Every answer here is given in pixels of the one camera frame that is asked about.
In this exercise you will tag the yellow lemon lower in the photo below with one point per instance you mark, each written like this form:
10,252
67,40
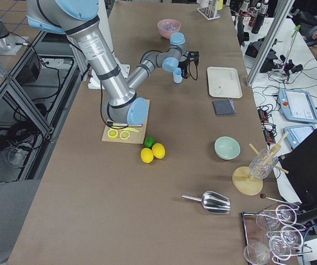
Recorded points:
146,155

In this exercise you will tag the wine glass rack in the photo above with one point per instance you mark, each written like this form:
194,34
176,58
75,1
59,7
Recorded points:
273,236

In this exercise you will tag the lemon slice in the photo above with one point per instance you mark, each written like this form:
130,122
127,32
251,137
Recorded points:
124,135
112,133

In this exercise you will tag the steel knife handle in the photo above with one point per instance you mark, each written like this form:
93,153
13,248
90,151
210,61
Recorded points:
123,125

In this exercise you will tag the green lime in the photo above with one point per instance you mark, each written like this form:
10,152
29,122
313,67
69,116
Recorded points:
149,142

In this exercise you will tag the blue teach pendant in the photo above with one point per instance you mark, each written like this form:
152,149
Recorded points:
298,133
297,106

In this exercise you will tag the crystal glass on stand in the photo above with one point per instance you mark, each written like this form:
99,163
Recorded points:
258,168

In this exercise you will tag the pink bowl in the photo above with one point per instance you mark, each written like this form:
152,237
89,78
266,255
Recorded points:
167,34

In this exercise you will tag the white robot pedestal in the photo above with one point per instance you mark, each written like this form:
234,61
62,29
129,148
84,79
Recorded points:
95,41

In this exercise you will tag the black laptop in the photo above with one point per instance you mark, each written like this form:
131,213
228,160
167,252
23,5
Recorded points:
302,166

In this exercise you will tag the yellow lemon upper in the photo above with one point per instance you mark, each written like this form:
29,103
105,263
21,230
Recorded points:
158,150

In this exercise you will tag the mint green bowl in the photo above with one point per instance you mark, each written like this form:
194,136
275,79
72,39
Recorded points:
227,148

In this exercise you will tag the light blue plastic cup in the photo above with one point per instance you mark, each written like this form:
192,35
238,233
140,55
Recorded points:
177,75

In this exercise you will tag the yellow plastic knife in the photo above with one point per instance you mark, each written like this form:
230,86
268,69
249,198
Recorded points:
131,129

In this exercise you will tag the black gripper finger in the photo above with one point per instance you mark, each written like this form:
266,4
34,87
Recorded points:
185,73

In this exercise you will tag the wooden cutting board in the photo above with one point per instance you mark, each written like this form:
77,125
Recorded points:
136,135

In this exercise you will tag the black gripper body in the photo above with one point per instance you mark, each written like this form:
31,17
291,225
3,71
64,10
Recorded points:
185,65

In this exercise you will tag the pile of clear ice cubes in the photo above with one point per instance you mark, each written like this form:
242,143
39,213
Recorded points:
169,25

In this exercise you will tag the grey folded cloth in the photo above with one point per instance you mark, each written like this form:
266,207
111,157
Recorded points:
224,107

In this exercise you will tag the wooden cup stand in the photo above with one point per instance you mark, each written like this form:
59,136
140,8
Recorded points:
245,182

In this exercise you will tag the cream rabbit tray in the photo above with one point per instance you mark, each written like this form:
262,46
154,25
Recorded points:
223,82

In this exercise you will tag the lemon slice lower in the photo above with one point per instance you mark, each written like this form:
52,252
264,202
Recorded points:
112,133

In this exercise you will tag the lemon slice upper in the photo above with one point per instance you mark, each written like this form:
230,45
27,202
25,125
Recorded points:
124,135

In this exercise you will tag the yellow lemon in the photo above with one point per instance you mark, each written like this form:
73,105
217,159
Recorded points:
158,150
146,155

